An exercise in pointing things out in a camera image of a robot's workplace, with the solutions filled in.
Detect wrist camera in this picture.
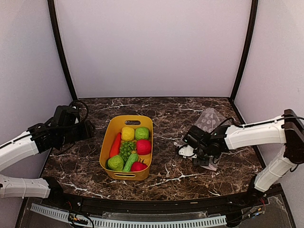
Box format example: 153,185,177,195
182,125,207,149
53,105,80,126

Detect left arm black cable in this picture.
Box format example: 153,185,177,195
70,100,90,124

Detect right black frame post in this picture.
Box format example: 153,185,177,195
229,0,258,103

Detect black front rail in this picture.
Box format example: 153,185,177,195
40,182,283,214

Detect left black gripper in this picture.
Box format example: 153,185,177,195
58,120,95,146

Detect clear zip top bag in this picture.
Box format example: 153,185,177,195
174,108,225,171

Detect red toy apple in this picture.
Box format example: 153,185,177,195
136,139,152,155

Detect green toy grapes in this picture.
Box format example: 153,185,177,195
119,141,136,162

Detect black frame post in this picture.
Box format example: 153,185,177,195
47,0,78,100
229,0,258,103

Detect red toy tomato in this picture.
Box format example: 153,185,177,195
131,161,148,172

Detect yellow toy lemon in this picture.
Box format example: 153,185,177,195
121,126,135,141

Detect yellow plastic basket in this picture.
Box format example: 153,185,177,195
100,115,153,181

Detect green toy lettuce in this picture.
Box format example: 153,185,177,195
107,155,124,171

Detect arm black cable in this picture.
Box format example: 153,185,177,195
70,100,90,124
213,117,245,133

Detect left black frame post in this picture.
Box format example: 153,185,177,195
47,0,78,100

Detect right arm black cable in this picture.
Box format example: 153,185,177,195
213,117,245,133

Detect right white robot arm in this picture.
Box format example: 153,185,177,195
183,109,304,206

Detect orange toy carrot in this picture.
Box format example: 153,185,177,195
109,133,122,158

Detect green toy cucumber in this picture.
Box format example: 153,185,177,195
123,153,139,172

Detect white slotted cable duct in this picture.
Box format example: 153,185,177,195
30,203,227,228

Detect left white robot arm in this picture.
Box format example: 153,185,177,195
0,120,95,207

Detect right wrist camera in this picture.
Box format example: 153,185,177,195
182,125,207,149

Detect green toy cabbage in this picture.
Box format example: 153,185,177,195
135,127,150,140

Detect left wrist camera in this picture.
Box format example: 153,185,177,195
53,105,80,126

